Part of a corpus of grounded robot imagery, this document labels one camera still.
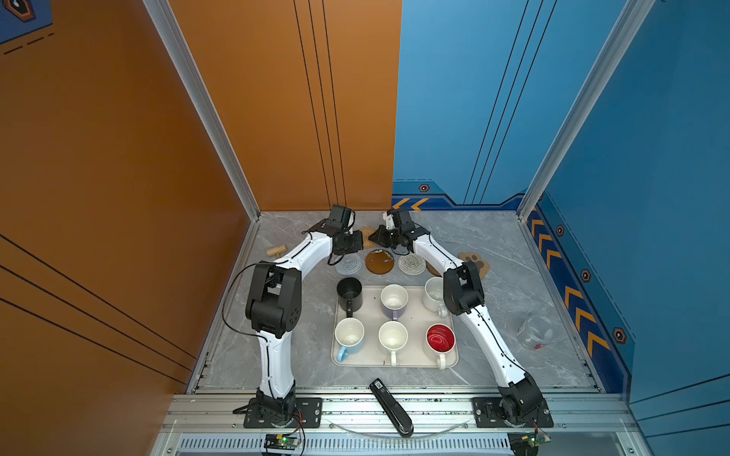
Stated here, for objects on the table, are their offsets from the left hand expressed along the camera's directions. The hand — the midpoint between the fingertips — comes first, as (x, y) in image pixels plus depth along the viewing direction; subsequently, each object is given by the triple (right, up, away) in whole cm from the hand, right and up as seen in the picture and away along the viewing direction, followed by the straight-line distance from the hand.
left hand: (360, 241), depth 98 cm
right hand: (+2, +1, +12) cm, 12 cm away
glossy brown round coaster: (+7, -8, +6) cm, 12 cm away
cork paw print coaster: (+44, -9, +4) cm, 45 cm away
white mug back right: (+23, -17, -14) cm, 31 cm away
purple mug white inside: (+11, -20, -5) cm, 23 cm away
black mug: (-3, -17, -7) cm, 19 cm away
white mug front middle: (+10, -29, -14) cm, 33 cm away
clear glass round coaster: (-4, -9, +6) cm, 11 cm away
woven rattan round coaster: (+1, +3, +14) cm, 14 cm away
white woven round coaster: (+19, -9, +5) cm, 21 cm away
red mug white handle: (+25, -30, -14) cm, 41 cm away
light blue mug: (-3, -29, -12) cm, 32 cm away
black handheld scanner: (+11, -44, -27) cm, 53 cm away
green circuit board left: (-19, -50, -28) cm, 61 cm away
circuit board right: (+43, -50, -29) cm, 72 cm away
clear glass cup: (+55, -28, -11) cm, 62 cm away
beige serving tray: (+19, -25, -9) cm, 33 cm away
